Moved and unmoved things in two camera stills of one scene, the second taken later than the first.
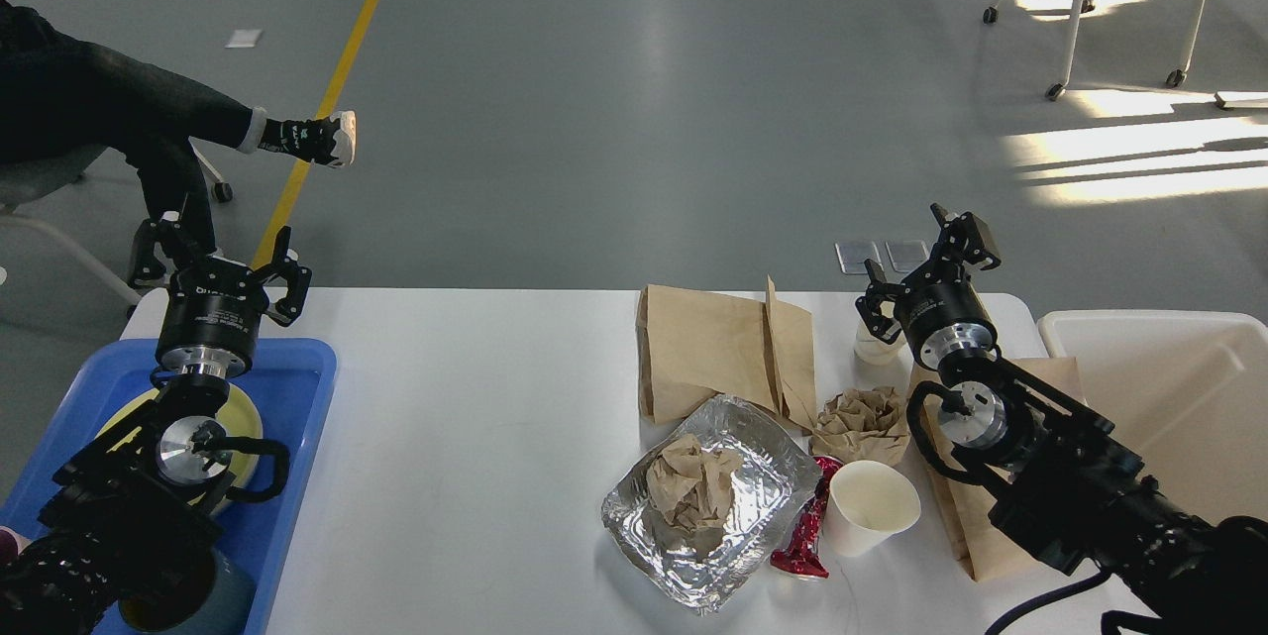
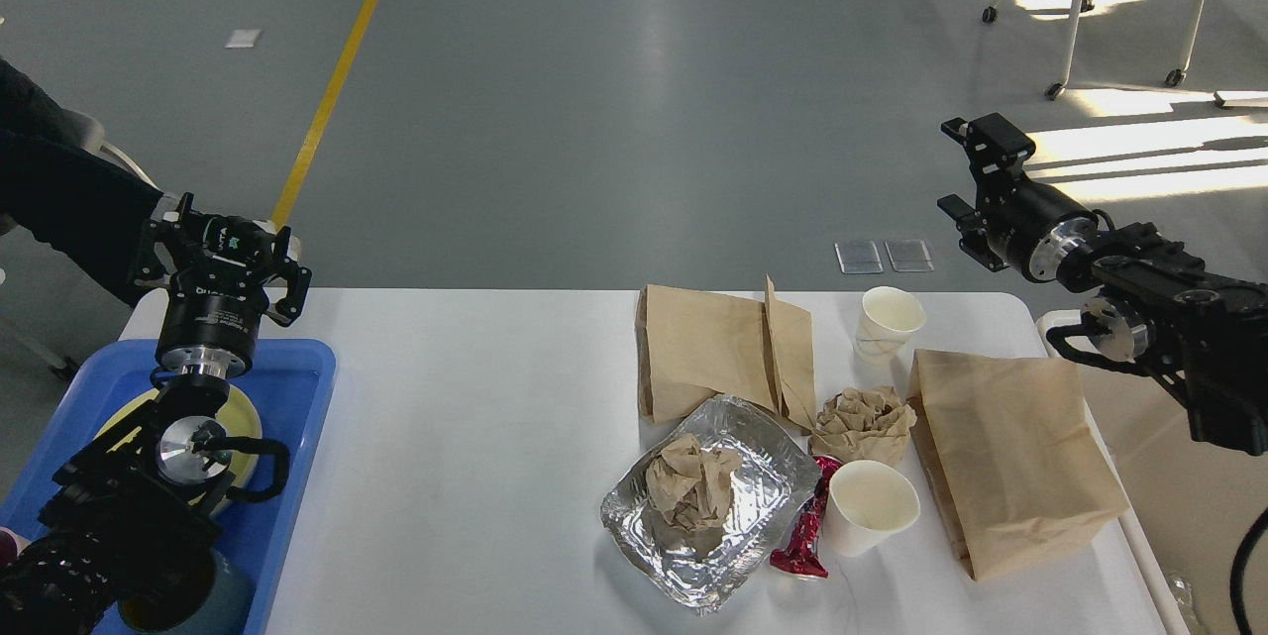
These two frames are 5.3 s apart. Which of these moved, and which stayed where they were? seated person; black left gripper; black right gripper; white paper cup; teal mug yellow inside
Moved: seated person; black right gripper
Stayed: teal mug yellow inside; black left gripper; white paper cup
